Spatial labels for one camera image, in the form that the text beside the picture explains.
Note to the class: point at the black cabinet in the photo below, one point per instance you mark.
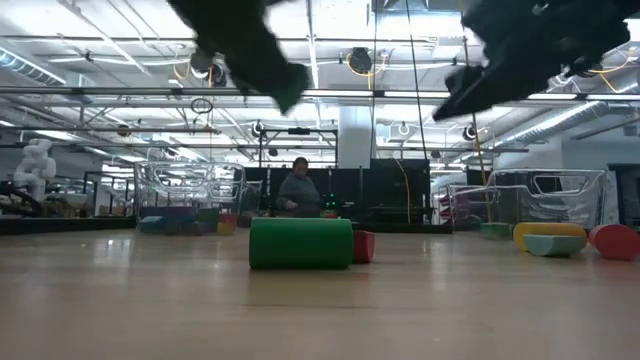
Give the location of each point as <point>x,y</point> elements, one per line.
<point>627,195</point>

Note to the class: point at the blue rectangular bar block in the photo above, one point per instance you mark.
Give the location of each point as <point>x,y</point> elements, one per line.
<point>152,225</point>

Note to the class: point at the red rectangular bar block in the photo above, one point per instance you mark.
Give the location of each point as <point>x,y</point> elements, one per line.
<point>228,218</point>

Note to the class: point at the black aluminium table frame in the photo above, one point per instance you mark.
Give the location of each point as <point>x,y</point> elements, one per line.
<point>60,225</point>

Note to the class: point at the light cyan small block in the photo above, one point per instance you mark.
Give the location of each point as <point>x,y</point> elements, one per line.
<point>555,246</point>

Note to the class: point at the orange cylinder block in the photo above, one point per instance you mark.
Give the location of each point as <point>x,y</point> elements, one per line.
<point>616,242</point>

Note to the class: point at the green cylinder block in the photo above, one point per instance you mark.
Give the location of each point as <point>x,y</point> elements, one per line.
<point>300,243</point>

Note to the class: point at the person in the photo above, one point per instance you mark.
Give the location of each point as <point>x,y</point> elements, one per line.
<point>298,192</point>

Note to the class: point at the white humanoid robot figure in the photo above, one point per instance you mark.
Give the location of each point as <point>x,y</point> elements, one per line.
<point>35,170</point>

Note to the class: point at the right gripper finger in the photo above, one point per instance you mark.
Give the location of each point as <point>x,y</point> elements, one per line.
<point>480,97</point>
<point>467,80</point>

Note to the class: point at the black round ceiling fixture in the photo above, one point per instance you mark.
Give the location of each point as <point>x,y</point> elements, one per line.
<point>360,60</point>

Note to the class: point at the yellow cylinder block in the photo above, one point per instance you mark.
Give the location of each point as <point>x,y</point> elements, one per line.
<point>547,229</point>

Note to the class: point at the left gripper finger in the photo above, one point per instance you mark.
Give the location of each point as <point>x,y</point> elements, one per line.
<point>270,90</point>
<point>294,82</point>

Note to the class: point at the red cube block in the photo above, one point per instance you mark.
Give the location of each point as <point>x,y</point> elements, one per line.
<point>363,247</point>

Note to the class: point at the green cube block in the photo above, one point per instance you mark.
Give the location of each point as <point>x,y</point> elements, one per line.
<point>496,231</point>

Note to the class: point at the navy rectangular bar block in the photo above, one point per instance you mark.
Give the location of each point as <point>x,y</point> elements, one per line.
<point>167,212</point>

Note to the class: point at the black computer case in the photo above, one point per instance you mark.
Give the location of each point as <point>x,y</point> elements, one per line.
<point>390,190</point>

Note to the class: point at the black partition panels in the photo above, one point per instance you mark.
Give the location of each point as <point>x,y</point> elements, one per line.
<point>345,190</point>

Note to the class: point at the black background rig frame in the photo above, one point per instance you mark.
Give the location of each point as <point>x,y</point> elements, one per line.
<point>299,131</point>

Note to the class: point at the green rectangular bar block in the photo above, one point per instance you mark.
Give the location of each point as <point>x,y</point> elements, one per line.
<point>207,218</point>

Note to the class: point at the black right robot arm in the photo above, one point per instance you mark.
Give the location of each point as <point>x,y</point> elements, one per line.
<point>629,7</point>

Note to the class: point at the yellow rectangular bar block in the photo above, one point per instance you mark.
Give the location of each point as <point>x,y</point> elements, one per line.
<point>226,228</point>

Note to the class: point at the clear plastic bin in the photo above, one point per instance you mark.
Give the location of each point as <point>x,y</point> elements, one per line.
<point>190,180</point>
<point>575,200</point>

